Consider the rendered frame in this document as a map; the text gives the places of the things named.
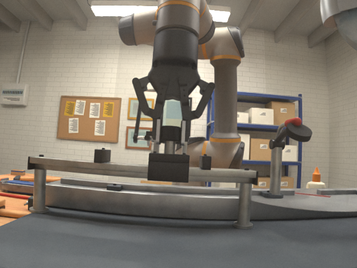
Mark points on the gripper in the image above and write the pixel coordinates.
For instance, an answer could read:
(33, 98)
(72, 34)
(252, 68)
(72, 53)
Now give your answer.
(175, 47)

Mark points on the black clamp knob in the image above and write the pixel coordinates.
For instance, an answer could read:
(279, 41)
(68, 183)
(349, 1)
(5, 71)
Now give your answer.
(170, 133)

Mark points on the black flip stop lever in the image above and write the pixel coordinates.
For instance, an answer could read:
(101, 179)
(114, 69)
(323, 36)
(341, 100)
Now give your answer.
(136, 125)

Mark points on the black stop carriage block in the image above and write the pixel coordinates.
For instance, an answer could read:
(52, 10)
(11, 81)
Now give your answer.
(167, 167)

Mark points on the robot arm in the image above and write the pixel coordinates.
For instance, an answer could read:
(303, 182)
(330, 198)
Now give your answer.
(224, 92)

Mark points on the flat black fence block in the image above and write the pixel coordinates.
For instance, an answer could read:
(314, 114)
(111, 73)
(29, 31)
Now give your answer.
(114, 187)

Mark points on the grey mitre saw table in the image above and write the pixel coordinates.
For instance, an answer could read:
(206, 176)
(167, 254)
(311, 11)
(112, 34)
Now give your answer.
(167, 203)

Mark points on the long grey saw fence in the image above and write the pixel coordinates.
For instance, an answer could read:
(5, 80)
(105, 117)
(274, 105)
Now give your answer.
(83, 182)

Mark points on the red hold-down knob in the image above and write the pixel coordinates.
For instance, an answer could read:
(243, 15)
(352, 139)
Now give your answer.
(293, 121)

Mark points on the black hold-down disc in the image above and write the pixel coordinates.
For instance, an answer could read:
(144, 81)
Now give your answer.
(300, 133)

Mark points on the short grey saw fence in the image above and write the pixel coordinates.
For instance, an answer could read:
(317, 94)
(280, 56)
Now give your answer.
(337, 191)

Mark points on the black framed picture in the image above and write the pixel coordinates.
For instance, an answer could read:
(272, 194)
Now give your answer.
(171, 111)

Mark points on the yellow framed picture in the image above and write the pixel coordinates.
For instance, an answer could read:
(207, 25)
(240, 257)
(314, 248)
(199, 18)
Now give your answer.
(134, 110)

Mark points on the orange framed picture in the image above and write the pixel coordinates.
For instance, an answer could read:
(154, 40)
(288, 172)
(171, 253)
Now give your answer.
(131, 139)

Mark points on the small white box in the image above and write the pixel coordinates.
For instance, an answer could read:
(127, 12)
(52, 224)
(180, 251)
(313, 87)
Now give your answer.
(242, 117)

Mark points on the tall white box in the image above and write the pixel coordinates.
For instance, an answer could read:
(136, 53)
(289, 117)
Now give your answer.
(245, 146)

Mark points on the large white box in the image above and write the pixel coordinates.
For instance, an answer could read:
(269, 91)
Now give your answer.
(260, 116)

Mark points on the cork notice board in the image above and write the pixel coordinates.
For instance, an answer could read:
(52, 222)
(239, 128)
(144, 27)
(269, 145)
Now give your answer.
(86, 134)

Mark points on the blue shelf unit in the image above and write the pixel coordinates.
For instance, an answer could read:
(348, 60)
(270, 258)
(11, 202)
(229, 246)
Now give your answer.
(267, 96)

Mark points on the ceiling light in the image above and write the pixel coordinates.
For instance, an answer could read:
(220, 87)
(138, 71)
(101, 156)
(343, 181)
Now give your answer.
(122, 9)

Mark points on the square cardboard box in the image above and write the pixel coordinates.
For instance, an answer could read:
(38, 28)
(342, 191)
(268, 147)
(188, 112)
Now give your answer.
(259, 150)

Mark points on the large cardboard box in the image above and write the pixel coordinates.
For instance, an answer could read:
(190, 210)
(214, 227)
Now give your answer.
(284, 113)

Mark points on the low cardboard box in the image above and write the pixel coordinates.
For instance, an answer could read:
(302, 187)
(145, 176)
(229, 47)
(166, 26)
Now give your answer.
(287, 182)
(262, 182)

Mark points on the dark grey bench mat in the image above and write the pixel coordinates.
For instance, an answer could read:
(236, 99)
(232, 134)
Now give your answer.
(167, 245)

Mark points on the flat orange board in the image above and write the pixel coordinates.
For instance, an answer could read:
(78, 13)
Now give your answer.
(42, 177)

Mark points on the white electrical panel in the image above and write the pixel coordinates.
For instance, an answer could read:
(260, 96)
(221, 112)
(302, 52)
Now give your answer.
(14, 95)

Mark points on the white glue bottle orange cap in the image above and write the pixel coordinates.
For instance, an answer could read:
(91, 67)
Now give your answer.
(315, 181)

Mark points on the small blue topped block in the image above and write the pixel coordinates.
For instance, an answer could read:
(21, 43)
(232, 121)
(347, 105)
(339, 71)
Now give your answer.
(18, 172)

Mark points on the grey bar with blue strip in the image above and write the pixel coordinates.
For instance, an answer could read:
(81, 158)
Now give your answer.
(16, 185)

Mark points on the red rod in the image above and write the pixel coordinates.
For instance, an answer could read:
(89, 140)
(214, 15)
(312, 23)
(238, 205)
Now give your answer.
(14, 195)

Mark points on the thick orange board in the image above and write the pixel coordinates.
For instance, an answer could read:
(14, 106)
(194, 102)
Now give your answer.
(14, 209)

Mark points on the small black rail block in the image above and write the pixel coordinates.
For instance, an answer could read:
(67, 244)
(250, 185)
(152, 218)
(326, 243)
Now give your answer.
(205, 162)

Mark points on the black square rail block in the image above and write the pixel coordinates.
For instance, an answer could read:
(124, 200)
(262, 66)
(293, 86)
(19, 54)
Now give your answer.
(102, 156)

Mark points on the grey stop rail with posts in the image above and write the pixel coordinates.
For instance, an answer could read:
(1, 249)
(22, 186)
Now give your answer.
(69, 164)

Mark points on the grey hold-down post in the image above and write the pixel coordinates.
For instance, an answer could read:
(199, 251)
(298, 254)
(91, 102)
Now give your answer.
(276, 170)

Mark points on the white wall conduit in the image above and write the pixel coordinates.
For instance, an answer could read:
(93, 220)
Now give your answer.
(23, 50)

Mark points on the grey extraction duct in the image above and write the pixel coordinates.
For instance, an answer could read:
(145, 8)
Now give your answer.
(343, 19)

